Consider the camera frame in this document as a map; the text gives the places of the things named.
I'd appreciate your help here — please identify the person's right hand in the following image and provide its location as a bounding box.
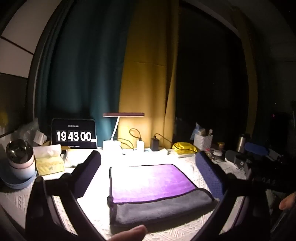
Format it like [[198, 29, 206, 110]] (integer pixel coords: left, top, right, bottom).
[[279, 193, 296, 210]]

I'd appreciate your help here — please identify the person's left hand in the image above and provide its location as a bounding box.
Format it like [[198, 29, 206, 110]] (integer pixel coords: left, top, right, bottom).
[[108, 225, 147, 241]]

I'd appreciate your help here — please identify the purple and grey towel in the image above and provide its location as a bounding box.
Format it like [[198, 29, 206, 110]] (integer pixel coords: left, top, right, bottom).
[[107, 164, 214, 227]]

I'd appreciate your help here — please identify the yellow tissue pack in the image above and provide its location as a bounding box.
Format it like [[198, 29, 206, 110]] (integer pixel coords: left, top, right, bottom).
[[33, 144, 65, 176]]

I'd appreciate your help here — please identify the white and blue thermos cup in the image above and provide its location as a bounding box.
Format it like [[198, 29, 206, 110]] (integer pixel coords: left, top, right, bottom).
[[6, 139, 37, 180]]

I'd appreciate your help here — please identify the small white box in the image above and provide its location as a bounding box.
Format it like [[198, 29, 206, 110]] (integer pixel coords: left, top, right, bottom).
[[33, 130, 48, 146]]

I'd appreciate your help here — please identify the black tablet clock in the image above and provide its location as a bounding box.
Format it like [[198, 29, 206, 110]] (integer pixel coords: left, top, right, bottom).
[[51, 118, 98, 149]]

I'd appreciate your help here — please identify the white desk lamp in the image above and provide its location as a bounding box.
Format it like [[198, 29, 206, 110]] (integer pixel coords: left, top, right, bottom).
[[103, 112, 145, 152]]

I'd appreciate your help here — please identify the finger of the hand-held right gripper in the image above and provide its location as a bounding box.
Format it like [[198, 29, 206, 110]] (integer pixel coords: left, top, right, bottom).
[[225, 149, 251, 171], [244, 142, 270, 156]]

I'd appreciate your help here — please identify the teal curtain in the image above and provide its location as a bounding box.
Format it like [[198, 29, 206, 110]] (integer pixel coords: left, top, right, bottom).
[[35, 0, 137, 149]]

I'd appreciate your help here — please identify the yellow curtain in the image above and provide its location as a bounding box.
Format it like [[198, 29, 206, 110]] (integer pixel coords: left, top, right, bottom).
[[117, 0, 180, 149]]

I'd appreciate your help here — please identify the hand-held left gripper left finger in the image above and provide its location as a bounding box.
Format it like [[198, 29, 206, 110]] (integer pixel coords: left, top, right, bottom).
[[25, 150, 109, 241]]

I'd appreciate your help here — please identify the yellow bag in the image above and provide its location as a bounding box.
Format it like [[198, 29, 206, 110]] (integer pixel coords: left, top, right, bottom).
[[172, 141, 200, 155]]

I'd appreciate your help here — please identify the white patterned tablecloth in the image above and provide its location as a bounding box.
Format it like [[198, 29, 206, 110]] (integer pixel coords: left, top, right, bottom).
[[0, 148, 280, 241]]

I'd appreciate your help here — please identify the black charger cable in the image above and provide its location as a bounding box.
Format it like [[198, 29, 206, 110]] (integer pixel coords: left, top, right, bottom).
[[129, 128, 142, 141], [154, 133, 173, 146]]

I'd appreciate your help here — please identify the white woven basket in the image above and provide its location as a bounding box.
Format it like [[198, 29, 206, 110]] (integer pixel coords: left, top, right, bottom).
[[193, 133, 213, 151]]

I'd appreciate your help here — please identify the clear plastic bag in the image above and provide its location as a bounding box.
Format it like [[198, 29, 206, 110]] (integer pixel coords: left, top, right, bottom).
[[13, 118, 40, 146]]

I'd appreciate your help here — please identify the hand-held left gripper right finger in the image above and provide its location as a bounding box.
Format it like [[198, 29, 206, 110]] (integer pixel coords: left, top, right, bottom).
[[195, 151, 272, 241]]

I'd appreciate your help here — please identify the steel bottle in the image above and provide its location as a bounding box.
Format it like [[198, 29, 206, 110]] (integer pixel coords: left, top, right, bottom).
[[236, 133, 250, 154]]

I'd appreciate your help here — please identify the blue dish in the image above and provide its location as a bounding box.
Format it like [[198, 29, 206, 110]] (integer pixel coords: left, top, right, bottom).
[[0, 171, 38, 190]]

